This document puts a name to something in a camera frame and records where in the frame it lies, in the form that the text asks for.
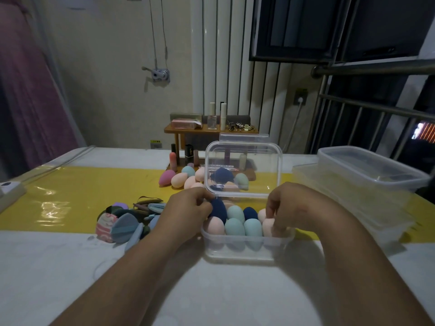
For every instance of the person's right hand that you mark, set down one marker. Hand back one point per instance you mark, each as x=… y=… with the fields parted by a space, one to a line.
x=299 y=207

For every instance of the person's left hand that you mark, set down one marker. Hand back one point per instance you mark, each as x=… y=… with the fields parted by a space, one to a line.
x=180 y=213

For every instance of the person's left fingers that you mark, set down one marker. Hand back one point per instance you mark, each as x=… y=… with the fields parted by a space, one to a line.
x=204 y=205

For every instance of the person's right fingers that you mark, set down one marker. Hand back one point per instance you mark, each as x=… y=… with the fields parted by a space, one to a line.
x=276 y=213

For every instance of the navy blue makeup sponge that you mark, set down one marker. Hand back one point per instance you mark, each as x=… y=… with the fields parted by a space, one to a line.
x=219 y=210

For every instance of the pale pink makeup sponge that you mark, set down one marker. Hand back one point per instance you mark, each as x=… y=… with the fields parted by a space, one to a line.
x=268 y=227

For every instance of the person's left forearm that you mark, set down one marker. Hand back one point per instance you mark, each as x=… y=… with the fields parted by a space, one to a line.
x=122 y=281

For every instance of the person's right forearm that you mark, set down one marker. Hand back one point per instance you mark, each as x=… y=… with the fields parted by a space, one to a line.
x=367 y=271

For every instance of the group of egg makeup sponges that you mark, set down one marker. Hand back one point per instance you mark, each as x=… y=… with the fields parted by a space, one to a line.
x=180 y=179
x=234 y=229

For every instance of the small clear plastic box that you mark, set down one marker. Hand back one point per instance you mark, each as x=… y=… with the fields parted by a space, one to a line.
x=244 y=247

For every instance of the black cosmetic box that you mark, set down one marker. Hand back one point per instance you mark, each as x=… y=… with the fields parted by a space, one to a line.
x=189 y=155

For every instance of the pink lipstick tube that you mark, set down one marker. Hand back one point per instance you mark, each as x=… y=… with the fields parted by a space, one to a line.
x=173 y=162

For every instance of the clear plastic box lid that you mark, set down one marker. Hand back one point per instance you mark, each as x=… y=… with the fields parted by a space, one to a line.
x=244 y=159

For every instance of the wooden cosmetics shelf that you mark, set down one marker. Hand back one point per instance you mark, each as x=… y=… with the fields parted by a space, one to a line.
x=190 y=130

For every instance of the pile of powder puffs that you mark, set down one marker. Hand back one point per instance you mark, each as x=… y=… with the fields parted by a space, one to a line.
x=125 y=224

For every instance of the pink flat box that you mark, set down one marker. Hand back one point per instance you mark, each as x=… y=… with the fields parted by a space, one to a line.
x=186 y=124

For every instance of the clear glass perfume bottle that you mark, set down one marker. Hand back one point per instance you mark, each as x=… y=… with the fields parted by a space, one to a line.
x=212 y=118

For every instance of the white cosmetic tube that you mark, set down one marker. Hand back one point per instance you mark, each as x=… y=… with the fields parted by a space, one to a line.
x=223 y=117

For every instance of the grey flat box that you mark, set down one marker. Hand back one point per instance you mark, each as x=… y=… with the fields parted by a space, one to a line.
x=186 y=116

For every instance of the dark box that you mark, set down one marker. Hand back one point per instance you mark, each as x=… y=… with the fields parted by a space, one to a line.
x=238 y=119

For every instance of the yellow table mat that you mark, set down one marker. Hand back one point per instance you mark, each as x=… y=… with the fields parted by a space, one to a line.
x=74 y=200

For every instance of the metal railing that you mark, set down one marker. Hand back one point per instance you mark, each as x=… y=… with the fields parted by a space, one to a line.
x=367 y=98

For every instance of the white power strip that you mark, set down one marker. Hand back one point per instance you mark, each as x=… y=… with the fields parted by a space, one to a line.
x=10 y=195

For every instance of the pink curtain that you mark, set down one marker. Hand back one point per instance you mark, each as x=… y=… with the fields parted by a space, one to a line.
x=27 y=84

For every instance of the low wall outlet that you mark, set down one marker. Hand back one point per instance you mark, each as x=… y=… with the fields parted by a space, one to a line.
x=156 y=144

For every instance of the wall socket with plug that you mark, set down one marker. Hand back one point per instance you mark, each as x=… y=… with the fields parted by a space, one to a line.
x=300 y=97

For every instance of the metal wall fixture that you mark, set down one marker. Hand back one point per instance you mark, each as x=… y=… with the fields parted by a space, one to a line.
x=159 y=74

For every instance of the dark window frame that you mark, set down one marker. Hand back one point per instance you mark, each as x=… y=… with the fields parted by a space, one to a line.
x=340 y=27

